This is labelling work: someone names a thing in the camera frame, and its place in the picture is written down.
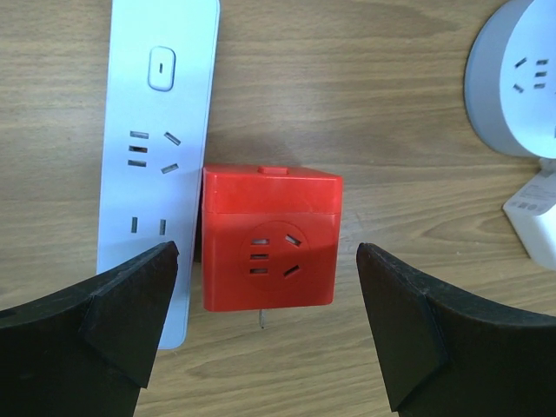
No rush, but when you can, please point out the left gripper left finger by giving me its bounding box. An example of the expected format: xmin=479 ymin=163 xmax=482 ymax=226
xmin=1 ymin=242 xmax=179 ymax=416

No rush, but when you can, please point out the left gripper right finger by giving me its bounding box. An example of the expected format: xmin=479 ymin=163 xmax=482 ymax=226
xmin=356 ymin=243 xmax=555 ymax=416

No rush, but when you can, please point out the red cube socket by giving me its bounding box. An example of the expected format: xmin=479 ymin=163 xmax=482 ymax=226
xmin=202 ymin=164 xmax=343 ymax=313

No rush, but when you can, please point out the white cube charger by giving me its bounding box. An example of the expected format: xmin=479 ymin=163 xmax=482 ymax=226
xmin=503 ymin=158 xmax=555 ymax=270

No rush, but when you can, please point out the round blue socket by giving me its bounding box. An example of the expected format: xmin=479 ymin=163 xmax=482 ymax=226
xmin=464 ymin=0 xmax=555 ymax=159

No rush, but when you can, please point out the blue power strip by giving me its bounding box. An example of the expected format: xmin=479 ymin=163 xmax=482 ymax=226
xmin=96 ymin=0 xmax=220 ymax=349

